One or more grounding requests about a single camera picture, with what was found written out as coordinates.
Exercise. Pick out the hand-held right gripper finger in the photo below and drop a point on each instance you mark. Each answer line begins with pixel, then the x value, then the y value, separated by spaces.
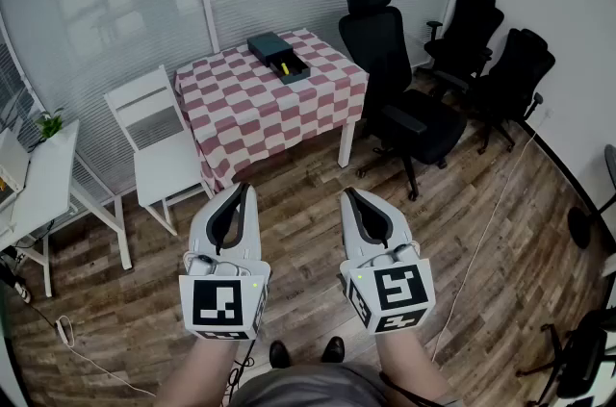
pixel 397 227
pixel 350 232

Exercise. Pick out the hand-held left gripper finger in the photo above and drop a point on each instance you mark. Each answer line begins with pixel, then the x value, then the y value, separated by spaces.
pixel 199 229
pixel 251 227

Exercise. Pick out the small green potted plant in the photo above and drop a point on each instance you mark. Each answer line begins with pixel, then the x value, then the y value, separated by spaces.
pixel 50 126

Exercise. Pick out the person's shoe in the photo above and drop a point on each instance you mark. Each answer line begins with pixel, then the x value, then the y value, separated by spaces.
pixel 23 293
pixel 333 349
pixel 279 354

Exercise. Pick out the white wooden chair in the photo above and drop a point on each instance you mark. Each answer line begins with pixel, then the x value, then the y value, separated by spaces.
pixel 163 164

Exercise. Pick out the person's right forearm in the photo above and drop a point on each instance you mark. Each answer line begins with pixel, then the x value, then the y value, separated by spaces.
pixel 409 366

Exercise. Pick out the black floor fan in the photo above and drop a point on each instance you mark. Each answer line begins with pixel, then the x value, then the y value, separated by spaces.
pixel 580 227

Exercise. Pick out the black office chair with headrest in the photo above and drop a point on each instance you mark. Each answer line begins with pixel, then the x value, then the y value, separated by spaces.
pixel 380 54

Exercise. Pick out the white laptop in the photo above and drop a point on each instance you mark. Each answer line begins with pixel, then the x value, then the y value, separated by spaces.
pixel 12 164

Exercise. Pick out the person's left forearm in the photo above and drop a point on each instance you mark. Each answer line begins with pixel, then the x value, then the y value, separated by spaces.
pixel 202 371

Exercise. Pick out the person's right shoe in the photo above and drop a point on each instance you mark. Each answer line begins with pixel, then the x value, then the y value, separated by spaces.
pixel 333 349

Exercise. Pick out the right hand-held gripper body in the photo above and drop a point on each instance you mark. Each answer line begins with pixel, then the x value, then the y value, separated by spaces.
pixel 399 289

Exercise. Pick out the person's left shoe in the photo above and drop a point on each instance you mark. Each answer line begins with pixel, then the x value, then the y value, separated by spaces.
pixel 279 354

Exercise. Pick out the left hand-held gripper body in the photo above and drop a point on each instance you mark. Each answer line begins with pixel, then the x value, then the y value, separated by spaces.
pixel 223 306

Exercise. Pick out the person's grey shirt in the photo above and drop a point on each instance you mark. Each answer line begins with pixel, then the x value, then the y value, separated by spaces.
pixel 308 388

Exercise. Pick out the black swivel chair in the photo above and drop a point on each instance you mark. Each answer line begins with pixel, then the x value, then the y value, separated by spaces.
pixel 584 357

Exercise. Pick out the teal box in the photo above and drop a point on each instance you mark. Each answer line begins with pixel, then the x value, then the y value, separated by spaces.
pixel 267 45

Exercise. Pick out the white desk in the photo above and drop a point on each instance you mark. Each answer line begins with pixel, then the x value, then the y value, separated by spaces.
pixel 43 188

